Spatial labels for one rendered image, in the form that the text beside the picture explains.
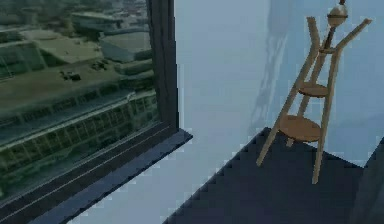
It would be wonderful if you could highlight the wooden tripod floor lamp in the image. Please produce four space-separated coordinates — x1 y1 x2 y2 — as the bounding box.
255 0 373 185

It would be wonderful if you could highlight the dark framed window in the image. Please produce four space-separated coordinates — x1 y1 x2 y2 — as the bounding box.
0 0 194 224

